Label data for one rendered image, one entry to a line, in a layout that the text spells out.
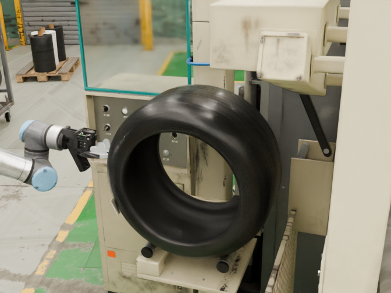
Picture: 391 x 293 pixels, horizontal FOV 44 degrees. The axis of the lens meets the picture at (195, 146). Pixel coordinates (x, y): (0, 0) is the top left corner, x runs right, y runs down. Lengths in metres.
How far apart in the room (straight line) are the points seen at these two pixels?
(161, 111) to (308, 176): 0.60
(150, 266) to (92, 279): 1.43
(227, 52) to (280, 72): 0.17
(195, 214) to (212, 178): 0.16
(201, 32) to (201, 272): 0.87
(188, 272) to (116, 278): 1.08
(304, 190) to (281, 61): 0.89
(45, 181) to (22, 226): 2.13
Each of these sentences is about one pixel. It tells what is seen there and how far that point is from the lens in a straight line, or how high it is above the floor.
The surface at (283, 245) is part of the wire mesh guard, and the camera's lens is 1.62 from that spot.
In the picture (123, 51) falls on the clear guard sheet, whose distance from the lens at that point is 2.28.
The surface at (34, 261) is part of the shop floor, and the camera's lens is 3.45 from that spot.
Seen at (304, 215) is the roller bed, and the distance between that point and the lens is 1.85.
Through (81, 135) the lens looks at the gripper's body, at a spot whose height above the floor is 1.29.
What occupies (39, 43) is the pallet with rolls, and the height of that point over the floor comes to 0.60.
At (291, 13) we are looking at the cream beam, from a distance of 1.07.
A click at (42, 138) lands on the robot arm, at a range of 1.83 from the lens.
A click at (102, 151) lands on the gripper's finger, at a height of 1.24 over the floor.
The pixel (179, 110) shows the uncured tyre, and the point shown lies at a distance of 1.47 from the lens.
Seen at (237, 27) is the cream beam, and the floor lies 1.73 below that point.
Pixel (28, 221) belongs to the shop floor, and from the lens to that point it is 3.93.
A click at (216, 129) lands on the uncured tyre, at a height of 1.40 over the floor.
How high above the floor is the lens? 1.89
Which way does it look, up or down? 22 degrees down
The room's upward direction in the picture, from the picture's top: 1 degrees counter-clockwise
